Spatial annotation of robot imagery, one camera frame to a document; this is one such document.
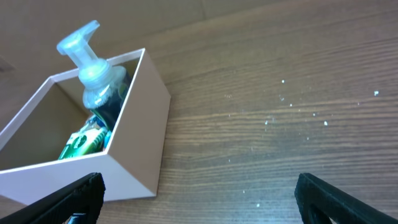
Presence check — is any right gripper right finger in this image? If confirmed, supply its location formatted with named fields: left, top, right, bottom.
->
left=294, top=173, right=397, bottom=224

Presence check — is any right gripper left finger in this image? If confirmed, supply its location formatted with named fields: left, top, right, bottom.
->
left=1, top=172, right=106, bottom=224

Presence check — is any green Dettol soap bar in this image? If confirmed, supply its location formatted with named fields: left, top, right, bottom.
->
left=58, top=125, right=108, bottom=160

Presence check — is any clear bottle with dark liquid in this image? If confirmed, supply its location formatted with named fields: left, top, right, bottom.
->
left=57, top=20, right=132, bottom=131

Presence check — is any white cardboard box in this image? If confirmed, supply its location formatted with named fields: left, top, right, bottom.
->
left=1, top=49, right=170, bottom=205

